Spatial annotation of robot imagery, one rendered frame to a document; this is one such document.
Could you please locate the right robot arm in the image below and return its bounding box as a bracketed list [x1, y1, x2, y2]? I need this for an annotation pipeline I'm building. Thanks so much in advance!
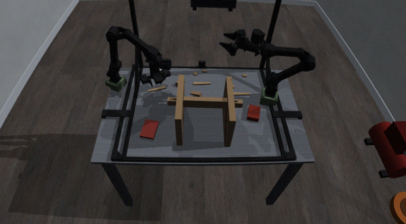
[106, 26, 172, 84]

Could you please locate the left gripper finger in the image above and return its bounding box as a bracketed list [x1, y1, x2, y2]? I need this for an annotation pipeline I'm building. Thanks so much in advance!
[219, 42, 233, 54]
[224, 31, 237, 41]

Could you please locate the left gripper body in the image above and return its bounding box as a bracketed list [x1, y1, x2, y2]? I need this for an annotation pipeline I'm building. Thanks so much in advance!
[230, 30, 250, 56]

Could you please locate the dark brown wooden rail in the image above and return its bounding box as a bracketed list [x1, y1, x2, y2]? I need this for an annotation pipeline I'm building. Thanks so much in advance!
[167, 96, 243, 109]

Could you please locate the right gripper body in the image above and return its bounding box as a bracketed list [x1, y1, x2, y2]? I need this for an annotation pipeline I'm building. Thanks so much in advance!
[140, 68, 171, 84]

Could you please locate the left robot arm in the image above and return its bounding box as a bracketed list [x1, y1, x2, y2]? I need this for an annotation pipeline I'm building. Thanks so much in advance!
[237, 29, 316, 98]

